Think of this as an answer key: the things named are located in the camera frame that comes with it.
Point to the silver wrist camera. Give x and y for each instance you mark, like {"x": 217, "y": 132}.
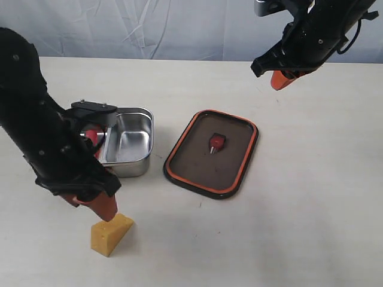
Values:
{"x": 91, "y": 114}
{"x": 267, "y": 7}

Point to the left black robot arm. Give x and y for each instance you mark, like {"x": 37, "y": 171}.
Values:
{"x": 21, "y": 83}

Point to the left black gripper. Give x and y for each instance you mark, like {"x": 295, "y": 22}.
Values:
{"x": 62, "y": 161}

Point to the red toy sausage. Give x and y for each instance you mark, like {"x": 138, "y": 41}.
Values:
{"x": 94, "y": 140}

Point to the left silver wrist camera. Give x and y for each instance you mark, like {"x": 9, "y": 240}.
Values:
{"x": 91, "y": 114}

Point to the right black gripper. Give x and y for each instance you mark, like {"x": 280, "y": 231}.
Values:
{"x": 307, "y": 42}

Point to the dark transparent box lid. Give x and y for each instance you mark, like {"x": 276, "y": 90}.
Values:
{"x": 212, "y": 154}

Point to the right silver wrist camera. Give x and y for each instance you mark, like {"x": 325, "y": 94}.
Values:
{"x": 267, "y": 7}

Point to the yellow toy cheese wedge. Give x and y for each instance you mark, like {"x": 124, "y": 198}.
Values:
{"x": 105, "y": 236}

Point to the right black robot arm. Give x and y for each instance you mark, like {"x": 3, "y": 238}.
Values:
{"x": 358, "y": 11}

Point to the steel two-compartment lunch box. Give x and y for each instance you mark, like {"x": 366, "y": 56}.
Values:
{"x": 128, "y": 144}

